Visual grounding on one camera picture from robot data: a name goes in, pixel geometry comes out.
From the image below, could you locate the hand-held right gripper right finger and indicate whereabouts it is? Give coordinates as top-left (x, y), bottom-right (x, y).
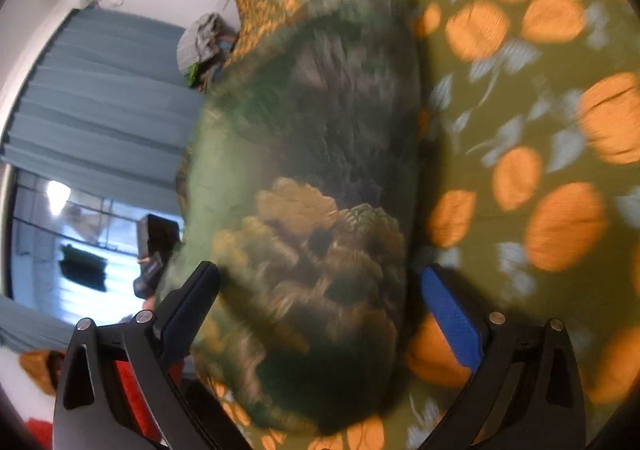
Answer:
top-left (415, 264), bottom-right (588, 450)

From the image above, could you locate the grey checked clothes pile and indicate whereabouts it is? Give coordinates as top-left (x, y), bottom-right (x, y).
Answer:
top-left (177, 12), bottom-right (240, 91)

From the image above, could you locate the green landscape print robe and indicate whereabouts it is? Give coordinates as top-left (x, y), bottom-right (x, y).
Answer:
top-left (154, 0), bottom-right (427, 437)

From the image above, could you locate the blue curtain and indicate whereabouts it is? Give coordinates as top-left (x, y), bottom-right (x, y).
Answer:
top-left (0, 7), bottom-right (213, 217)

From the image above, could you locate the orange floral olive bedspread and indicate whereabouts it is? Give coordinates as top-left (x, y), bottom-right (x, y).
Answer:
top-left (197, 0), bottom-right (640, 450)

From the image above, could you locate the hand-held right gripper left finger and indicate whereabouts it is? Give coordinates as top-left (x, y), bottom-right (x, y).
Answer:
top-left (52, 260), bottom-right (251, 450)

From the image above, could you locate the dark hanging garment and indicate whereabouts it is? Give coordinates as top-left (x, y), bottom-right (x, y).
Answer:
top-left (59, 245), bottom-right (109, 293)

